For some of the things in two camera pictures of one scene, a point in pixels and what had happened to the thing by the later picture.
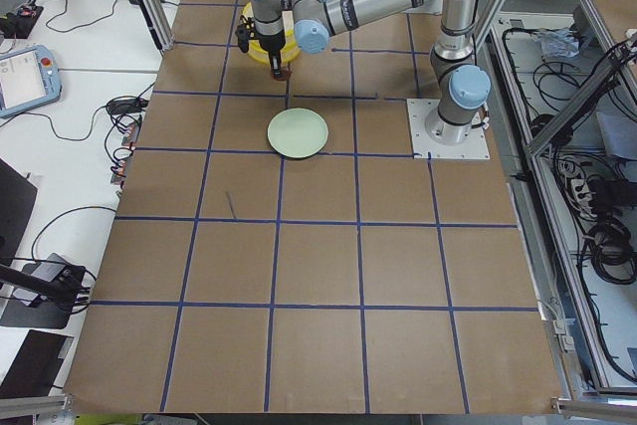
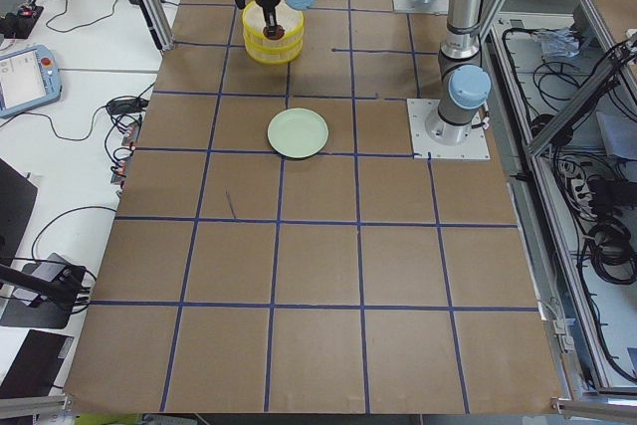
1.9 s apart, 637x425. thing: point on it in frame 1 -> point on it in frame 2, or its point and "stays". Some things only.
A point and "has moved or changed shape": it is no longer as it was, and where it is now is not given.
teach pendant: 29,79 stays
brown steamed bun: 286,73 has moved or changed shape
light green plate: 298,132 stays
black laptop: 18,192 stays
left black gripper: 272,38 -> 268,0
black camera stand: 42,295 stays
